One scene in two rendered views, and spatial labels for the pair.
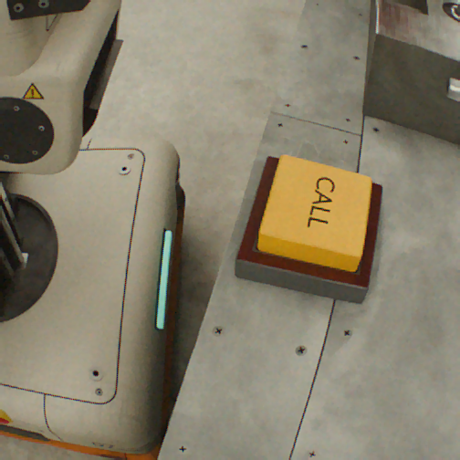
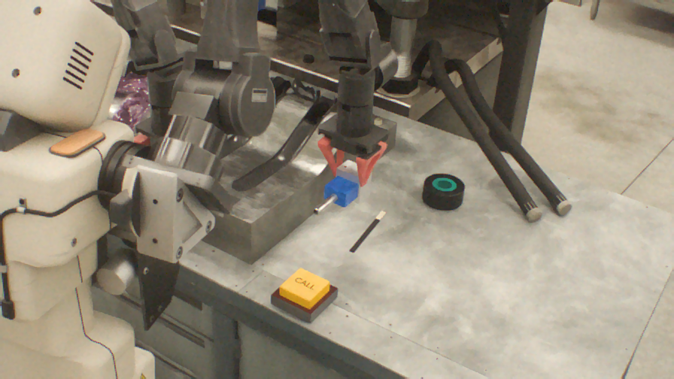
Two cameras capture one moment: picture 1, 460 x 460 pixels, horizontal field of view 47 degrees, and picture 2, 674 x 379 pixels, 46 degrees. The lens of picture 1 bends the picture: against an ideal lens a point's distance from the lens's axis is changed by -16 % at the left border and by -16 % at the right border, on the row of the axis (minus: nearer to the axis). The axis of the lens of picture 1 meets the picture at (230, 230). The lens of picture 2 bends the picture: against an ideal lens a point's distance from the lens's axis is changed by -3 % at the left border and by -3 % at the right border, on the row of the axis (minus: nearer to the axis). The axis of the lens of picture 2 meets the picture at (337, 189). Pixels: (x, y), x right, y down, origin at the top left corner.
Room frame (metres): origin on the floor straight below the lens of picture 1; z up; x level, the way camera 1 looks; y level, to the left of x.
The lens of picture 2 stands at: (-0.13, 0.91, 1.71)
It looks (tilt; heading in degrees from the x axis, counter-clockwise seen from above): 34 degrees down; 287
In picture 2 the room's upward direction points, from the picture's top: 4 degrees clockwise
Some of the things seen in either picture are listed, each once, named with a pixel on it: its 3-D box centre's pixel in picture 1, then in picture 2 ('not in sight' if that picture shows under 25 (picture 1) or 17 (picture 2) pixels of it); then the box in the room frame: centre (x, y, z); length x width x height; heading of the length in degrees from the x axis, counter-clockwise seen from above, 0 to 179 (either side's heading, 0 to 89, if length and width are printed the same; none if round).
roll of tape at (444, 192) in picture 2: not in sight; (443, 191); (0.06, -0.43, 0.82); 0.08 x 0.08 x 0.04
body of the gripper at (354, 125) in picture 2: not in sight; (353, 119); (0.19, -0.21, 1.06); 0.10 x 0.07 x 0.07; 166
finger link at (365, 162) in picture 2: not in sight; (358, 159); (0.18, -0.21, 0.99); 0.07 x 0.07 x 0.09; 76
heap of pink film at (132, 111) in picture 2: not in sight; (117, 98); (0.75, -0.37, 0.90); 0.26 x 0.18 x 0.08; 93
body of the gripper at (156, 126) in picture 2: not in sight; (167, 118); (0.51, -0.16, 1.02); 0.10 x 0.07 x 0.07; 166
